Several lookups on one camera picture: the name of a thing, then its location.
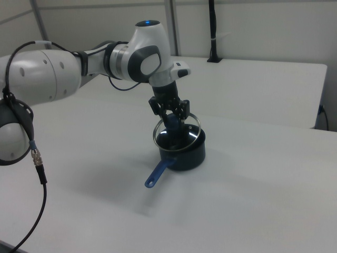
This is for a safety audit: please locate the black camera pole, white band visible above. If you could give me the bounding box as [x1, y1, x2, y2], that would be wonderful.
[207, 0, 223, 63]

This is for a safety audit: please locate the dark blue saucepan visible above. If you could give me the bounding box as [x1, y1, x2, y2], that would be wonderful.
[144, 126, 206, 189]

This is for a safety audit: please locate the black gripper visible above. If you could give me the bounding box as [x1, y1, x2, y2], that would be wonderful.
[147, 81, 191, 128]

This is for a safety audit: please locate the glass lid with blue knob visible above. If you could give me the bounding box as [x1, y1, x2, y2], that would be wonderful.
[152, 111, 202, 153]

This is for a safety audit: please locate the thin blue cable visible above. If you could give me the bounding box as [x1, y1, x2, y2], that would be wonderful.
[108, 75, 144, 92]

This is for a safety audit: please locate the black cable with metal connector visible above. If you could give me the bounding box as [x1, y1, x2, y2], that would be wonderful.
[0, 40, 82, 253]

